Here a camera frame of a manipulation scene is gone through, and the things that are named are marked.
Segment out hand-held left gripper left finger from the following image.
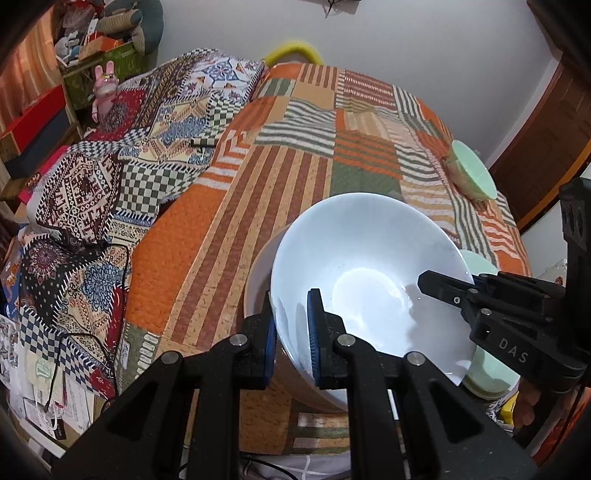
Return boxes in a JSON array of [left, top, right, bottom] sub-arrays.
[[55, 302, 279, 480]]

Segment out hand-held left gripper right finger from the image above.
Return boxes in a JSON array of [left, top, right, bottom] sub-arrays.
[[307, 288, 539, 480]]

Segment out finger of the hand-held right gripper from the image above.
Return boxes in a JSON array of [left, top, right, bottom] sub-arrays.
[[418, 270, 482, 319]]

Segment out pink bowl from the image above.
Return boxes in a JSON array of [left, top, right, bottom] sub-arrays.
[[243, 228, 352, 414]]

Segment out white bowl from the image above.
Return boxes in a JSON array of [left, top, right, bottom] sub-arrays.
[[270, 193, 476, 388]]

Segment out person's right hand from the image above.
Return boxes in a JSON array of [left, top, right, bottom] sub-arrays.
[[513, 381, 542, 429]]

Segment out light green bowl lower right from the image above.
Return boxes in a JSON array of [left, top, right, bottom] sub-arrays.
[[459, 249, 522, 402]]

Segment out yellow box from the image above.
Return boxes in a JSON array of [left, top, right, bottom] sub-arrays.
[[496, 397, 518, 425]]

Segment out orange patchwork bedspread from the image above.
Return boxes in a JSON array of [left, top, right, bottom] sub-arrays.
[[117, 62, 532, 457]]

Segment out wooden door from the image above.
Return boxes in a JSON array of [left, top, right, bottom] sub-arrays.
[[489, 60, 591, 232]]

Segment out patterned checkered blanket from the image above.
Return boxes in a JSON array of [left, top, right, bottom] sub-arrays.
[[18, 48, 266, 398]]

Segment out pile of papers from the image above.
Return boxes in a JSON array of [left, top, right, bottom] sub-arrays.
[[0, 314, 116, 457]]

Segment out dark blue box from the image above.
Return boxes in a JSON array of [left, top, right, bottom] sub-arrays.
[[9, 108, 70, 178]]

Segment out pink rabbit toy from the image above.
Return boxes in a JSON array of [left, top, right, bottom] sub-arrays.
[[90, 61, 122, 123]]

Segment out green box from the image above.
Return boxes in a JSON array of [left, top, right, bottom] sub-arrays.
[[62, 41, 139, 109]]

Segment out red box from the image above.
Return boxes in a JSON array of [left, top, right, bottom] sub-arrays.
[[0, 85, 65, 158]]

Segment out grey stuffed toy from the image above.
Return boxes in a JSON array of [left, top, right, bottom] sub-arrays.
[[95, 0, 164, 54]]

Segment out orange curtain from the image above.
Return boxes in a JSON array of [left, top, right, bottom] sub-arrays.
[[0, 9, 61, 116]]

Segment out black cable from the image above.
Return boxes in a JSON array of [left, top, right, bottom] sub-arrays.
[[41, 231, 132, 411]]

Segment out yellow foam ring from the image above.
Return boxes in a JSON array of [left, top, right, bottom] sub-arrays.
[[263, 41, 324, 65]]

